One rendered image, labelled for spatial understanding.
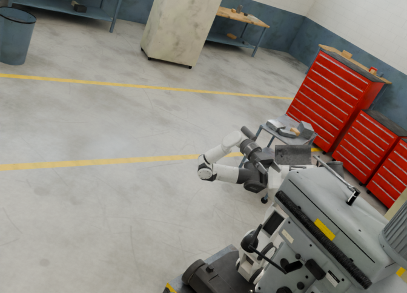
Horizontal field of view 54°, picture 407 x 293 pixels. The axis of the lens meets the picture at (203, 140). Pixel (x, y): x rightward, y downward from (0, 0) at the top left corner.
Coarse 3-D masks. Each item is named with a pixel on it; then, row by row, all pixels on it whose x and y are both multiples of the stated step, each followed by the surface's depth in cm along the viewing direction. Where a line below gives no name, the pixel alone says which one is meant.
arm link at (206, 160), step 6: (210, 150) 211; (216, 150) 208; (204, 156) 212; (210, 156) 210; (216, 156) 209; (222, 156) 209; (198, 162) 214; (204, 162) 211; (210, 162) 211; (198, 168) 212; (210, 168) 212
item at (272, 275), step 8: (280, 248) 165; (288, 248) 160; (280, 256) 163; (288, 256) 160; (280, 264) 163; (304, 264) 155; (272, 272) 167; (280, 272) 163; (296, 272) 157; (304, 272) 154; (264, 280) 170; (272, 280) 167; (280, 280) 163; (288, 280) 160; (296, 280) 157; (304, 280) 155; (312, 280) 153; (256, 288) 174; (264, 288) 170; (272, 288) 167; (296, 288) 157; (304, 288) 155
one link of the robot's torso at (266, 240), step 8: (272, 208) 249; (272, 216) 252; (280, 216) 249; (264, 224) 252; (272, 224) 252; (280, 224) 245; (264, 232) 250; (272, 232) 251; (264, 240) 248; (272, 240) 251; (264, 248) 247; (256, 256) 249
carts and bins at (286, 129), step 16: (0, 16) 502; (16, 16) 541; (32, 16) 539; (0, 32) 511; (16, 32) 511; (32, 32) 532; (0, 48) 522; (16, 48) 524; (16, 64) 538; (272, 128) 470; (288, 128) 492; (304, 128) 482; (288, 144) 452; (304, 144) 473
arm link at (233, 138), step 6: (234, 132) 202; (222, 138) 206; (228, 138) 203; (234, 138) 201; (240, 138) 200; (222, 144) 205; (228, 144) 202; (234, 144) 201; (222, 150) 207; (228, 150) 205
